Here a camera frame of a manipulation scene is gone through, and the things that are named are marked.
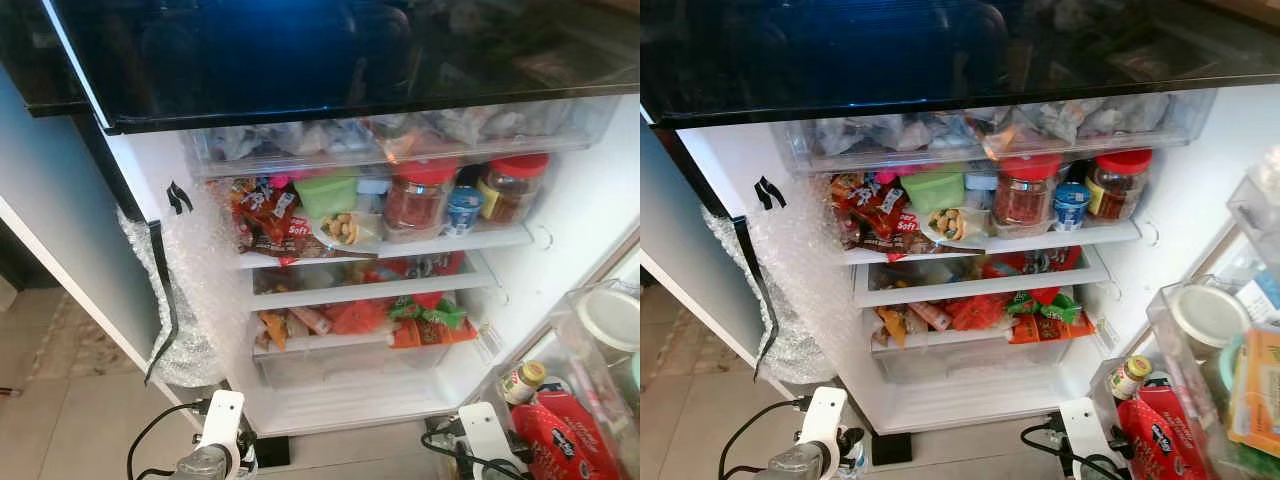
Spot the clear deep fridge drawer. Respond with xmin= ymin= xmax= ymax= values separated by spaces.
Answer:
xmin=865 ymin=290 xmax=1116 ymax=383
xmin=250 ymin=300 xmax=496 ymax=388

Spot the clear shallow fridge drawer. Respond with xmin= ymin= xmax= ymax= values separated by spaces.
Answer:
xmin=250 ymin=252 xmax=496 ymax=311
xmin=855 ymin=245 xmax=1111 ymax=306

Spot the clear fridge door bin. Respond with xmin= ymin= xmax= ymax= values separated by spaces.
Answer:
xmin=500 ymin=280 xmax=641 ymax=480
xmin=1090 ymin=150 xmax=1280 ymax=480

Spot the white fridge shelf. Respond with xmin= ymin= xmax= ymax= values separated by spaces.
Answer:
xmin=840 ymin=220 xmax=1141 ymax=266
xmin=235 ymin=225 xmax=536 ymax=271

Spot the clear fridge top drawer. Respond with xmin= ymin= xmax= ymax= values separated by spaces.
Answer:
xmin=785 ymin=92 xmax=1216 ymax=176
xmin=185 ymin=95 xmax=621 ymax=179

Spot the black fridge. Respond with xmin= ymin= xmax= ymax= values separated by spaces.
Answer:
xmin=640 ymin=0 xmax=1280 ymax=480
xmin=0 ymin=0 xmax=641 ymax=480

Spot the small orange packet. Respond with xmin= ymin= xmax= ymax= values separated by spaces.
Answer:
xmin=878 ymin=305 xmax=906 ymax=349
xmin=258 ymin=312 xmax=291 ymax=351

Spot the pink tube packet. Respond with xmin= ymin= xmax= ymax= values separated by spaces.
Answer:
xmin=905 ymin=300 xmax=951 ymax=331
xmin=290 ymin=305 xmax=331 ymax=336

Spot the bubble wrap sheet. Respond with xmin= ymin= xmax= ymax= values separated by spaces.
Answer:
xmin=705 ymin=205 xmax=836 ymax=386
xmin=118 ymin=205 xmax=226 ymax=389

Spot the red orange snack packet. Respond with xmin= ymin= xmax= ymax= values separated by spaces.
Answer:
xmin=330 ymin=298 xmax=391 ymax=336
xmin=945 ymin=293 xmax=1009 ymax=331

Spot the flat orange packet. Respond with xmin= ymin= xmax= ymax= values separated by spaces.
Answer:
xmin=1010 ymin=312 xmax=1096 ymax=344
xmin=390 ymin=318 xmax=479 ymax=349

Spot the green red snack packet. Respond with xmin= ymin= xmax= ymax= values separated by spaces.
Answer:
xmin=1005 ymin=287 xmax=1083 ymax=326
xmin=390 ymin=292 xmax=469 ymax=331

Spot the clear bag of nuts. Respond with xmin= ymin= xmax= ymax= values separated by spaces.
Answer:
xmin=922 ymin=205 xmax=991 ymax=251
xmin=318 ymin=210 xmax=383 ymax=251

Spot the green plastic container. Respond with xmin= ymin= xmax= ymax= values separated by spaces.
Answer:
xmin=898 ymin=168 xmax=969 ymax=219
xmin=293 ymin=168 xmax=361 ymax=221

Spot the white lid jar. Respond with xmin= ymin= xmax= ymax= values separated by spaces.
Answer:
xmin=1170 ymin=285 xmax=1251 ymax=351
xmin=575 ymin=285 xmax=641 ymax=353

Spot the small bottle yellow cap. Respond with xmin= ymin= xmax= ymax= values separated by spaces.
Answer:
xmin=1108 ymin=355 xmax=1154 ymax=401
xmin=500 ymin=360 xmax=548 ymax=406

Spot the red pouch black label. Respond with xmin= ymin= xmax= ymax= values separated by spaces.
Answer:
xmin=1118 ymin=385 xmax=1211 ymax=480
xmin=510 ymin=390 xmax=621 ymax=480

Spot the red lid chili jar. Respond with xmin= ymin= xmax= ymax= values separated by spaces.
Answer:
xmin=992 ymin=155 xmax=1061 ymax=239
xmin=383 ymin=158 xmax=459 ymax=241

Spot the blue white yogurt cup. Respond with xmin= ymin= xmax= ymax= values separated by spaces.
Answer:
xmin=445 ymin=185 xmax=484 ymax=236
xmin=1052 ymin=182 xmax=1091 ymax=233

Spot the red lid jar yellow label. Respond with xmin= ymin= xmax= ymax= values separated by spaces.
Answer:
xmin=1085 ymin=148 xmax=1153 ymax=223
xmin=485 ymin=153 xmax=551 ymax=226

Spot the orange carton box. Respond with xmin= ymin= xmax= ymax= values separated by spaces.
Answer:
xmin=1228 ymin=328 xmax=1280 ymax=459

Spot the blue white carton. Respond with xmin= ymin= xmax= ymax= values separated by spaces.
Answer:
xmin=1235 ymin=270 xmax=1280 ymax=321

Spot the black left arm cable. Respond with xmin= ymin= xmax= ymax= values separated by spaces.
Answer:
xmin=127 ymin=400 xmax=206 ymax=480
xmin=718 ymin=400 xmax=806 ymax=480

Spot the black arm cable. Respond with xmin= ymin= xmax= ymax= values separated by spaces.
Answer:
xmin=1020 ymin=420 xmax=1101 ymax=480
xmin=127 ymin=400 xmax=206 ymax=480
xmin=420 ymin=420 xmax=501 ymax=480
xmin=718 ymin=400 xmax=806 ymax=480

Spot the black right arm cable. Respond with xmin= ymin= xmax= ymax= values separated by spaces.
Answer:
xmin=1020 ymin=420 xmax=1101 ymax=480
xmin=420 ymin=420 xmax=501 ymax=480

